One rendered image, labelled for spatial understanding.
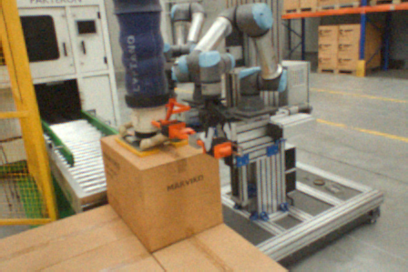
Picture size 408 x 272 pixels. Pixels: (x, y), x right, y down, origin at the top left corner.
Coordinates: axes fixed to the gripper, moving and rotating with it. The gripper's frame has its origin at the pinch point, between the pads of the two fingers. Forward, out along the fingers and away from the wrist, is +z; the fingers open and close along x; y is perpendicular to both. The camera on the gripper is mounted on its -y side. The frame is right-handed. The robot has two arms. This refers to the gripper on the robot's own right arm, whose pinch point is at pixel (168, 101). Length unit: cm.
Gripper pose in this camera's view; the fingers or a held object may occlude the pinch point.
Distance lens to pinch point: 223.3
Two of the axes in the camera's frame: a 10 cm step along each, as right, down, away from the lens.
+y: 5.5, 1.7, -8.2
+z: 0.7, 9.7, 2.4
